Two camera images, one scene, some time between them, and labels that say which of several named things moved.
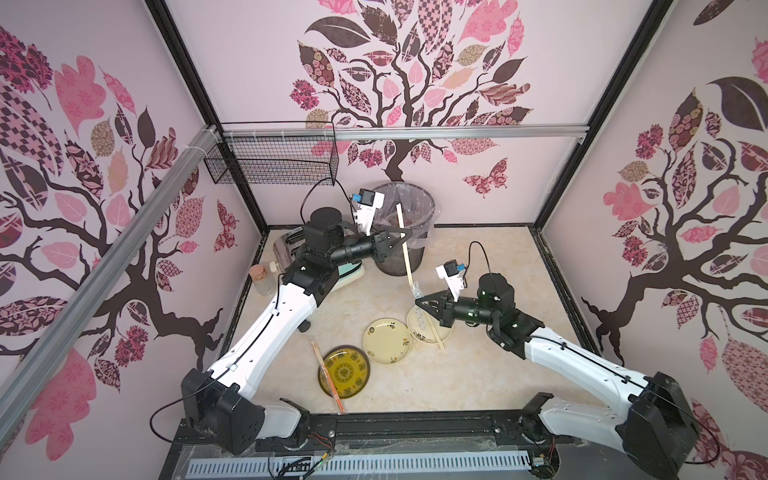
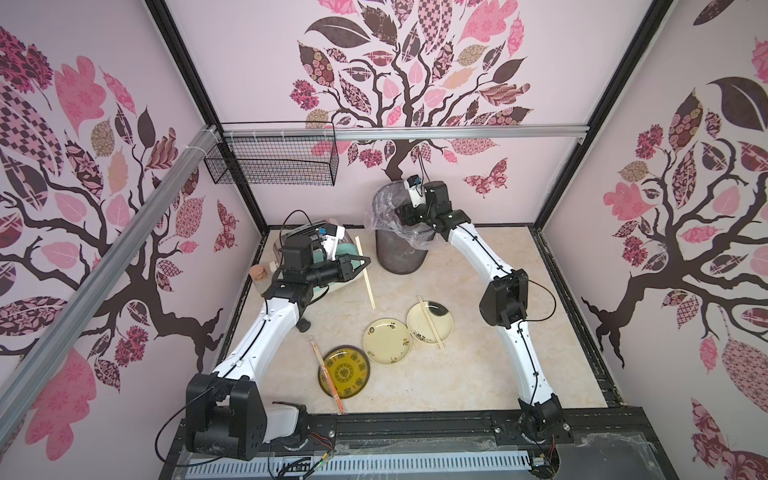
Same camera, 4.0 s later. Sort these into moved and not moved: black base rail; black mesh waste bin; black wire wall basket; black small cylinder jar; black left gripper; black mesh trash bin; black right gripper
Moved: black left gripper; black right gripper
Not moved: black small cylinder jar; black base rail; black mesh trash bin; black wire wall basket; black mesh waste bin
